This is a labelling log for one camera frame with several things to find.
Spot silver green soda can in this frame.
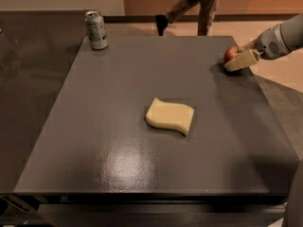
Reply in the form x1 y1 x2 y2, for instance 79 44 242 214
84 10 109 50

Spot walking person in background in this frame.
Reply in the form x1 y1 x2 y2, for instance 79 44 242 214
155 0 218 36

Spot red apple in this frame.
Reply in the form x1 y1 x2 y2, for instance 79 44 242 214
223 46 243 62

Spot yellow sponge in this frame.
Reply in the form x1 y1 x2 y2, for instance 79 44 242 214
145 97 194 135

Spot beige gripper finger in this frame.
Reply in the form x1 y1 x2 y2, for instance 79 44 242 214
224 49 259 72
237 40 256 52

